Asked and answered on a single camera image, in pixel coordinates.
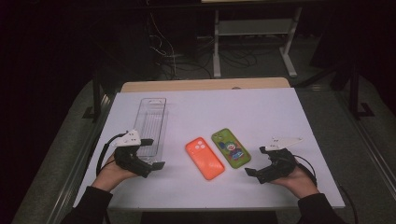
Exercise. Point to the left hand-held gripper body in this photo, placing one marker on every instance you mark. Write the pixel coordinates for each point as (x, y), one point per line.
(127, 158)

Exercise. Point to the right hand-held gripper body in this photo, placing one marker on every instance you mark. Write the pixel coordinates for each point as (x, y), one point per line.
(280, 166)

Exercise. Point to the clear plastic rack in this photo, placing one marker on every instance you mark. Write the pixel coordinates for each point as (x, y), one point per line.
(151, 124)

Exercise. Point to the green cartoon phone case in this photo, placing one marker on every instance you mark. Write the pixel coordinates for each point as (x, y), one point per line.
(231, 148)

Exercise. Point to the orange phone case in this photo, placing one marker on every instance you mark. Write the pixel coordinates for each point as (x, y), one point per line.
(205, 158)

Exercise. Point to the person's left hand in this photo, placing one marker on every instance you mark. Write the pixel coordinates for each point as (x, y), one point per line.
(109, 177)

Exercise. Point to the person's right hand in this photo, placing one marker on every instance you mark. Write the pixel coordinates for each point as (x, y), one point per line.
(300, 183)

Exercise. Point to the white table cover board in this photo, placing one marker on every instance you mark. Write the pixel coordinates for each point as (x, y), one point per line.
(218, 109)

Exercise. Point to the black metal stand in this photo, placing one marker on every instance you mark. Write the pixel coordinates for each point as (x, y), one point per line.
(355, 93)
(96, 99)

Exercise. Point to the wooden table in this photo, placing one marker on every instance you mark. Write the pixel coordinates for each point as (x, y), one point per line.
(202, 84)

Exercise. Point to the aluminium rail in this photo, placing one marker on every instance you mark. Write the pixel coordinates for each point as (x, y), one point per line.
(77, 168)
(367, 140)

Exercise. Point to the white metal table frame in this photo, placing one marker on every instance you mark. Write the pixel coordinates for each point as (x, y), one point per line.
(253, 28)

